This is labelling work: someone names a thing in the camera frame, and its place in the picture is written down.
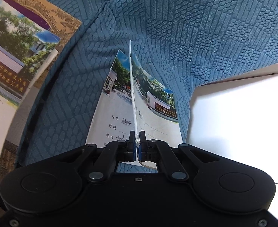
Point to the blue textured sofa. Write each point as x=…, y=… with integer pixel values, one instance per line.
x=200, y=28

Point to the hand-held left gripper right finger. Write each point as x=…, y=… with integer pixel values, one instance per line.
x=141, y=151

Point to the purple cover book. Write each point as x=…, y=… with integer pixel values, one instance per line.
x=22, y=10

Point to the brown painting cover book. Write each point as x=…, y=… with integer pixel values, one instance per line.
x=58, y=21

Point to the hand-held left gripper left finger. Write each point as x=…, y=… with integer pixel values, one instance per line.
x=133, y=151

